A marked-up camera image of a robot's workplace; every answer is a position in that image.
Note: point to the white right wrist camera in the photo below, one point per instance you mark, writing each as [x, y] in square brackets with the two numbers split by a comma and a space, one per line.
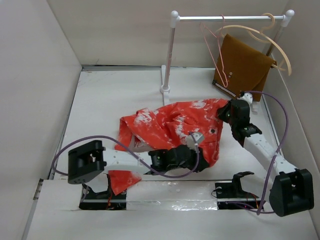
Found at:
[246, 96]

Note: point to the white clothes rack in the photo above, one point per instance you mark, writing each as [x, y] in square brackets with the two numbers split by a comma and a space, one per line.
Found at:
[176, 19]

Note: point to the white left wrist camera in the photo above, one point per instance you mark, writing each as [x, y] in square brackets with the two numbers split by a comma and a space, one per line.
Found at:
[194, 139]

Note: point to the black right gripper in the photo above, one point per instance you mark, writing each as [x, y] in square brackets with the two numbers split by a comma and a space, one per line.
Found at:
[222, 110]

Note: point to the orange tie-dye trousers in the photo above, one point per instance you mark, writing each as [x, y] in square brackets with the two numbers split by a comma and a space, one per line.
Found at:
[168, 127]

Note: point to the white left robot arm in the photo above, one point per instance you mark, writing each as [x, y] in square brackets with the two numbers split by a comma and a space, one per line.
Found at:
[89, 160]

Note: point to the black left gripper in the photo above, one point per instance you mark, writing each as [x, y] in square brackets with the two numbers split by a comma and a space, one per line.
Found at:
[194, 156]

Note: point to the brown folded trousers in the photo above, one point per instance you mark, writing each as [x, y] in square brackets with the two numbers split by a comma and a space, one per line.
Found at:
[246, 68]

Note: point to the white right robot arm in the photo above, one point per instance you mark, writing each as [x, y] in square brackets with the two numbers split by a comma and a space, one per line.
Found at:
[292, 188]

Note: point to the beige wooden hanger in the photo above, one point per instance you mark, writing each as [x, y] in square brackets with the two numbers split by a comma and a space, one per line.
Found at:
[258, 35]

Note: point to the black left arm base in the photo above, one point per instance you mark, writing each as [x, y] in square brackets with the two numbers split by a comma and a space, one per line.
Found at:
[104, 200]

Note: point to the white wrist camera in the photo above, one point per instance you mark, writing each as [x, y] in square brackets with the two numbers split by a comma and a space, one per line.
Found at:
[246, 96]
[194, 139]

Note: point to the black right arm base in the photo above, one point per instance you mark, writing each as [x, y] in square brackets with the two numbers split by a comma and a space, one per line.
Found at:
[230, 194]

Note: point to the pink wire hanger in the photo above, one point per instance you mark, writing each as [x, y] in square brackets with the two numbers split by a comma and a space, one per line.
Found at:
[212, 42]

